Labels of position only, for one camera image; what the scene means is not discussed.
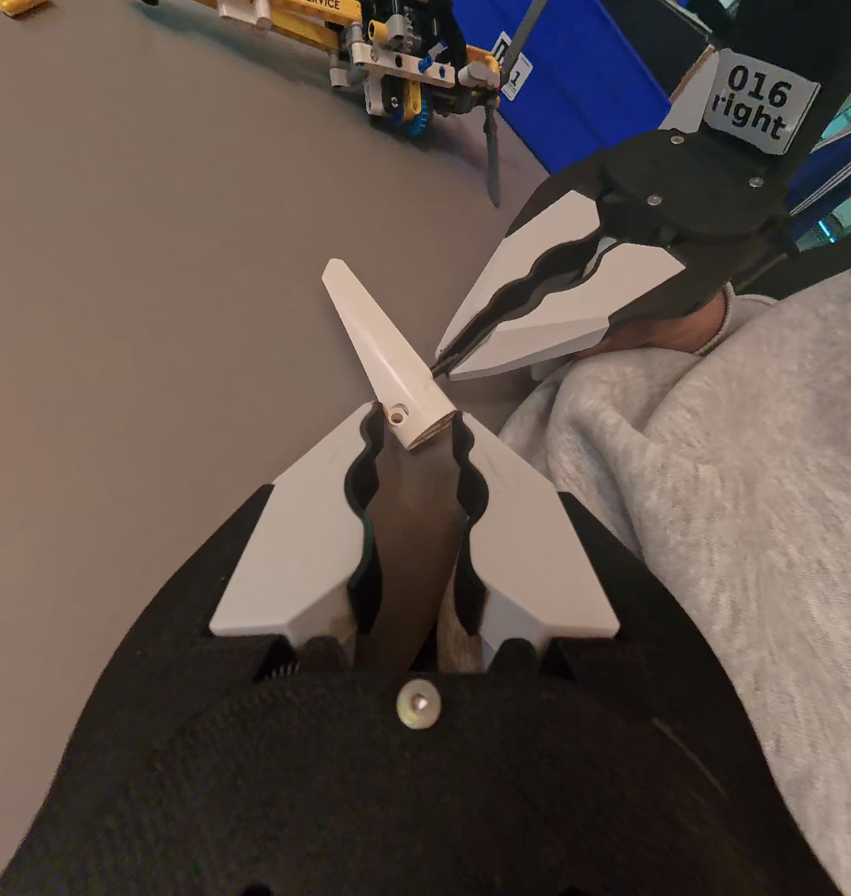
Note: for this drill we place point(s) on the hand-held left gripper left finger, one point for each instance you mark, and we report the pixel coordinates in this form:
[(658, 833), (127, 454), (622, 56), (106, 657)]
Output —
[(292, 553)]

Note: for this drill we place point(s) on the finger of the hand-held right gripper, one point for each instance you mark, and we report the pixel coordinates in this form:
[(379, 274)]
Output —
[(537, 238), (572, 322)]

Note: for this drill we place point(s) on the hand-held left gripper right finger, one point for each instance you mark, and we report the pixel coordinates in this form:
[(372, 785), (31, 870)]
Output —
[(537, 560)]

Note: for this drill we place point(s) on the white lego blade piece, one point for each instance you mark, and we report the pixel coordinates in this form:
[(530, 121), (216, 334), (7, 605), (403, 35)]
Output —
[(376, 336)]

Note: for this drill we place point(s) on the person's right forearm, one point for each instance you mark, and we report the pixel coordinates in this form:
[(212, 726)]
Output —
[(712, 490)]

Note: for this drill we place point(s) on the yellow lego vehicle model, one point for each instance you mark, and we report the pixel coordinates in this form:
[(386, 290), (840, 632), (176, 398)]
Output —
[(397, 63)]

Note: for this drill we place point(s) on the yellow lego pin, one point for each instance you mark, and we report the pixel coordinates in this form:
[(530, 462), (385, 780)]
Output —
[(23, 5)]

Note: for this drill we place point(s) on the person's right hand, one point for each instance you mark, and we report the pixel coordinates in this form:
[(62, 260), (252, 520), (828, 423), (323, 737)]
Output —
[(670, 330)]

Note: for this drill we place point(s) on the blue plastic bin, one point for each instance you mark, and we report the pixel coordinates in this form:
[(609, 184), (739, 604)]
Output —
[(579, 70)]

